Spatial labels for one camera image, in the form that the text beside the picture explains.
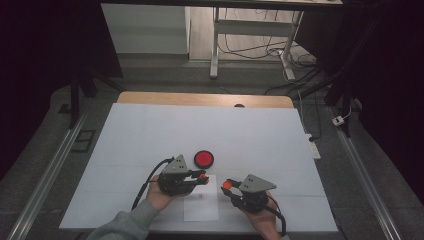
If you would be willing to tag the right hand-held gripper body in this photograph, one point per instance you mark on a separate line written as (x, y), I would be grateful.
(253, 198)

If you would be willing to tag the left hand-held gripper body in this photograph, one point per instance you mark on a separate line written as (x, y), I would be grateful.
(175, 181)

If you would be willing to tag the orange stamp cap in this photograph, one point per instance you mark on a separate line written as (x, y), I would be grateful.
(227, 184)

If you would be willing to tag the round red ink pad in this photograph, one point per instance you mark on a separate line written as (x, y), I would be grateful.
(203, 159)

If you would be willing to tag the small white paper sheet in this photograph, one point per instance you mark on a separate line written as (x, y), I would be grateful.
(203, 206)

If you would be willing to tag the person's left hand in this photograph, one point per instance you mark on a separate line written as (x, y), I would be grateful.
(156, 199)

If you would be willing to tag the person's right hand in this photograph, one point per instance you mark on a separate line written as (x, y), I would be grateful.
(266, 223)

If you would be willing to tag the large white table cover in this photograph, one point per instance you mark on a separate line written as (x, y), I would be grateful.
(250, 133)

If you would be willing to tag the dark table grommet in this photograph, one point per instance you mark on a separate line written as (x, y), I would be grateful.
(239, 105)

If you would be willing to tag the white power strip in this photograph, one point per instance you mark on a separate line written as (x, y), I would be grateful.
(314, 150)

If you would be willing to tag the small white adapter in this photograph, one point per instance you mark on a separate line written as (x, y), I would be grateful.
(338, 120)

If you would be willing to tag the black metal stand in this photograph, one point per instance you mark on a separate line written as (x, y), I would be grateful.
(74, 100)
(346, 110)

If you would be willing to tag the white cabinet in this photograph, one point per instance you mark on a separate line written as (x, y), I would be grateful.
(146, 30)

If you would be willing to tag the desk with white metal legs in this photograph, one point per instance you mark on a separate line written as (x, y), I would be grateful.
(253, 27)

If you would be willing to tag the dark curtain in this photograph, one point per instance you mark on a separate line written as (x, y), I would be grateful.
(33, 50)
(393, 66)

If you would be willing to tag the aluminium floor rail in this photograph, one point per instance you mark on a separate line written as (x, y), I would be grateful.
(366, 183)
(46, 180)

